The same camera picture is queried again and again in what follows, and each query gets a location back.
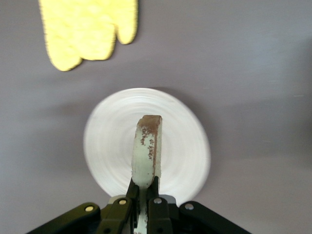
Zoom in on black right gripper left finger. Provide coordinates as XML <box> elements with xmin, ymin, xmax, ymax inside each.
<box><xmin>26</xmin><ymin>177</ymin><xmax>141</xmax><ymax>234</ymax></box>

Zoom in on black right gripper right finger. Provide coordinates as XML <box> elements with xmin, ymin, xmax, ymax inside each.
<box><xmin>147</xmin><ymin>176</ymin><xmax>252</xmax><ymax>234</ymax></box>

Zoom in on round wooden plate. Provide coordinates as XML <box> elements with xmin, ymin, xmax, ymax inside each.
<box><xmin>82</xmin><ymin>87</ymin><xmax>212</xmax><ymax>198</ymax></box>

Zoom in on brown-crust bread slice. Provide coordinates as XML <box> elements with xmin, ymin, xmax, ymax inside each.
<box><xmin>131</xmin><ymin>114</ymin><xmax>163</xmax><ymax>234</ymax></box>

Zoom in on yellow quilted oven mitt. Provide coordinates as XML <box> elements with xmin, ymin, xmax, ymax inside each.
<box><xmin>73</xmin><ymin>0</ymin><xmax>139</xmax><ymax>62</ymax></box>
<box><xmin>38</xmin><ymin>0</ymin><xmax>84</xmax><ymax>73</ymax></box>

